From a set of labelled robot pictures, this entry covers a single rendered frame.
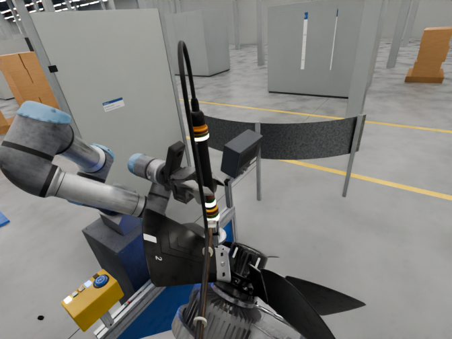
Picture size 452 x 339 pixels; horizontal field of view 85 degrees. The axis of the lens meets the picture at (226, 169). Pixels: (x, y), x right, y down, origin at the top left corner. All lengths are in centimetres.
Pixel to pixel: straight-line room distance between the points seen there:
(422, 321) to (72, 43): 318
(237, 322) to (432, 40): 820
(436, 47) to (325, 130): 618
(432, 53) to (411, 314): 707
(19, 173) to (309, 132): 224
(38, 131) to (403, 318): 229
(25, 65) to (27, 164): 781
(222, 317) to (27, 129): 70
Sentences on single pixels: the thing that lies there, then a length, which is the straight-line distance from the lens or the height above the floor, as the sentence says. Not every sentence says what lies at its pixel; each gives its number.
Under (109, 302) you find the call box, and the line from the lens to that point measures 109.
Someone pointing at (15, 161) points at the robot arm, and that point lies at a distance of 81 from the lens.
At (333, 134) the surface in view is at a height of 80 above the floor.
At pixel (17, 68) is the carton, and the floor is 128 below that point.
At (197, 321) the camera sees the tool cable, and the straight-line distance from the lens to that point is 53.
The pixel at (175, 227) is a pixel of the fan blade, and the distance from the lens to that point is 68.
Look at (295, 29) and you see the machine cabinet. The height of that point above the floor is 152.
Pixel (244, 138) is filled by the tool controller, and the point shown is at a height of 124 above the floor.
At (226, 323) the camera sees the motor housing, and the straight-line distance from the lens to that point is 76.
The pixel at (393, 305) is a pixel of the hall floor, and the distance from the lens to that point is 234.
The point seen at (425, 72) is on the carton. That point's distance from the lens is 861.
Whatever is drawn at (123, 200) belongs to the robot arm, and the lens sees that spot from 85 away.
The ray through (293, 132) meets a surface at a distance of 252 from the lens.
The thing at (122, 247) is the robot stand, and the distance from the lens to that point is 127.
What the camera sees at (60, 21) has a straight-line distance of 239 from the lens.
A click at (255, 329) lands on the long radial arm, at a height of 114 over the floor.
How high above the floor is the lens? 184
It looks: 31 degrees down
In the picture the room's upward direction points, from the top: 6 degrees counter-clockwise
